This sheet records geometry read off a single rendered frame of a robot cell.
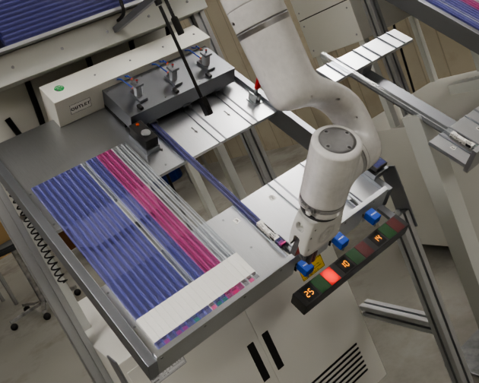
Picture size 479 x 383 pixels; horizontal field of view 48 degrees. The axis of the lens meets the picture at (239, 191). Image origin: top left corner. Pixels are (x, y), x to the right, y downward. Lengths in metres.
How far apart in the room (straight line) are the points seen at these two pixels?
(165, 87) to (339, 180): 0.70
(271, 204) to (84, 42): 0.65
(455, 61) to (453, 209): 3.23
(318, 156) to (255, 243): 0.38
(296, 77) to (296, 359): 0.95
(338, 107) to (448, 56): 3.88
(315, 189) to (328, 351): 0.84
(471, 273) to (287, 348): 0.58
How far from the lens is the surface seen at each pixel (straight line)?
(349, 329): 1.72
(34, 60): 1.47
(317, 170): 0.88
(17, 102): 1.60
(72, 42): 1.50
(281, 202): 1.26
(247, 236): 1.19
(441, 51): 4.81
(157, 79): 1.48
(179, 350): 1.07
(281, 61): 0.86
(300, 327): 1.59
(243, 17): 0.86
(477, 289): 1.76
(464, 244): 1.68
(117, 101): 1.42
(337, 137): 0.88
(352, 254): 1.21
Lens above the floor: 1.15
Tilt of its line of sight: 13 degrees down
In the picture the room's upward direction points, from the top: 25 degrees counter-clockwise
